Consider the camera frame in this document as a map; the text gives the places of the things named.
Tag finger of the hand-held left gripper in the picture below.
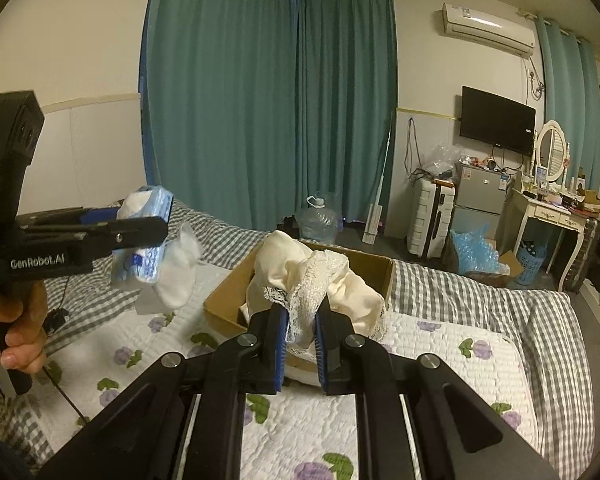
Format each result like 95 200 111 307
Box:
79 206 122 227
91 216 170 263

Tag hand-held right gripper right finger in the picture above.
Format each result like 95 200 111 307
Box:
314 296 588 480

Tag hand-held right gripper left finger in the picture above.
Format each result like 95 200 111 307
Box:
35 305 288 480

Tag blue white tissue pack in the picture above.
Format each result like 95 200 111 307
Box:
110 185 175 289

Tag white cloth garment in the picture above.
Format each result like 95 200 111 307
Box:
135 223 204 317

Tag brown cardboard box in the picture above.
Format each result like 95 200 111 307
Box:
203 238 395 357

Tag cream lace garment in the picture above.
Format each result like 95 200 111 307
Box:
244 229 387 359

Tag person's left hand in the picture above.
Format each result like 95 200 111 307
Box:
0 280 49 377

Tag black bag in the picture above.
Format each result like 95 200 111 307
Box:
279 214 301 241

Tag clear water jug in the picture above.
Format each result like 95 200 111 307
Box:
294 193 341 244

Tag white flat mop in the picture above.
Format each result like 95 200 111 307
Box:
362 109 396 246

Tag floral quilted mat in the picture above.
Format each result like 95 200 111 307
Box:
45 264 542 480

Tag wide green curtain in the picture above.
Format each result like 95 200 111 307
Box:
139 0 399 234

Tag white ribbed suitcase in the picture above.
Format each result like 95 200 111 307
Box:
406 177 459 261

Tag blue plastic bags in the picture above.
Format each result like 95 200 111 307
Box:
449 224 511 276

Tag grey mini fridge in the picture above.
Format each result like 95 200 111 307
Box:
449 159 519 256

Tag clear plastic bag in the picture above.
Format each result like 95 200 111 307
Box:
422 142 464 181

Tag blue waste basket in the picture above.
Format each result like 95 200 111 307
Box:
515 239 549 281

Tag white dressing table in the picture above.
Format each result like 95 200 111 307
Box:
499 187 600 294

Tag white oval mirror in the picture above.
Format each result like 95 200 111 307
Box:
532 119 571 194

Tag narrow green curtain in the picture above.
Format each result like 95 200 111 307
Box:
534 14 600 197

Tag white air conditioner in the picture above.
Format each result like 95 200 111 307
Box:
440 2 537 59

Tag black cable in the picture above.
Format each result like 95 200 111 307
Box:
42 260 89 427

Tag hanging wall cable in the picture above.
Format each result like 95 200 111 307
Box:
404 117 424 184

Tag black wall television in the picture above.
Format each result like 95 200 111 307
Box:
458 85 537 157

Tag air conditioner power cord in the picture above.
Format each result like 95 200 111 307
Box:
527 57 546 99

